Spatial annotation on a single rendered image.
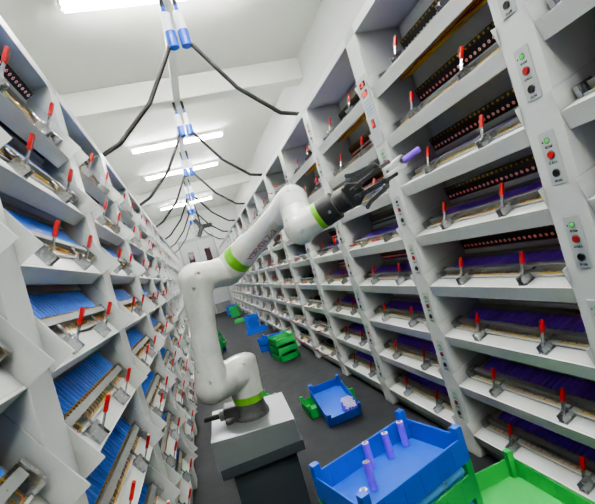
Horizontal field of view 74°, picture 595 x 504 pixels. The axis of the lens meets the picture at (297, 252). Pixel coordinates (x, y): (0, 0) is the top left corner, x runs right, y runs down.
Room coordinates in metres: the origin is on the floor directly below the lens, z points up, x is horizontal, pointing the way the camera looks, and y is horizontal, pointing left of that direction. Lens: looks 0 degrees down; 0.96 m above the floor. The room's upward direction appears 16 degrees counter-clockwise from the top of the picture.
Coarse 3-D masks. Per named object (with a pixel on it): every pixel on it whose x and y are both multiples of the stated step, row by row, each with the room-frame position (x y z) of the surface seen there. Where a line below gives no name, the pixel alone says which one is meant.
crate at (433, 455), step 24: (408, 432) 1.05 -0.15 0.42; (432, 432) 0.98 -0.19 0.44; (456, 432) 0.89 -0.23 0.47; (360, 456) 0.99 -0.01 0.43; (384, 456) 1.00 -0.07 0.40; (408, 456) 0.97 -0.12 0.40; (432, 456) 0.94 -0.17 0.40; (456, 456) 0.88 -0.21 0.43; (336, 480) 0.95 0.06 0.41; (360, 480) 0.93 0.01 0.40; (384, 480) 0.90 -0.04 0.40; (408, 480) 0.80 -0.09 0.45; (432, 480) 0.84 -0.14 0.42
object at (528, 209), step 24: (504, 168) 1.24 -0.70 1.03; (528, 168) 1.17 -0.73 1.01; (456, 192) 1.49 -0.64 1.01; (480, 192) 1.38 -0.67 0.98; (504, 192) 1.25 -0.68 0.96; (528, 192) 1.07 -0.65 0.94; (432, 216) 1.56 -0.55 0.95; (456, 216) 1.38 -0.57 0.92; (480, 216) 1.24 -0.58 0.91; (504, 216) 1.09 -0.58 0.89; (528, 216) 1.01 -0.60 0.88; (432, 240) 1.44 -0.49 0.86
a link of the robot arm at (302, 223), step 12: (300, 204) 1.28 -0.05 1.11; (312, 204) 1.24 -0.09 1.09; (288, 216) 1.27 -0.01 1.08; (300, 216) 1.24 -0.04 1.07; (312, 216) 1.22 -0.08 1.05; (288, 228) 1.25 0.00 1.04; (300, 228) 1.23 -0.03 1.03; (312, 228) 1.23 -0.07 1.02; (324, 228) 1.25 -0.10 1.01; (300, 240) 1.25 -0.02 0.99
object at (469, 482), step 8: (464, 464) 0.89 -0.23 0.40; (472, 472) 0.89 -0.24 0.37; (464, 480) 0.88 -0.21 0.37; (472, 480) 0.89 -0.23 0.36; (456, 488) 0.86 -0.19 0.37; (464, 488) 0.87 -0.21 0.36; (472, 488) 0.89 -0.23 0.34; (440, 496) 0.84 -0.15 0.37; (448, 496) 0.85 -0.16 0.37; (456, 496) 0.86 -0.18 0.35; (464, 496) 0.87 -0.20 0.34; (472, 496) 0.88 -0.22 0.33
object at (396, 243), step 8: (384, 224) 2.09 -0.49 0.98; (360, 232) 2.23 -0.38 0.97; (368, 232) 2.25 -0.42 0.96; (352, 240) 2.22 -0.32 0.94; (392, 240) 1.73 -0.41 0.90; (400, 240) 1.64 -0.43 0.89; (352, 248) 2.20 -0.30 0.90; (360, 248) 2.04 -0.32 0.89; (368, 248) 1.96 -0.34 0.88; (376, 248) 1.88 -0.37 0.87; (384, 248) 1.81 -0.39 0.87; (392, 248) 1.74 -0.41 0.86; (400, 248) 1.68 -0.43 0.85; (352, 256) 2.20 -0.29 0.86
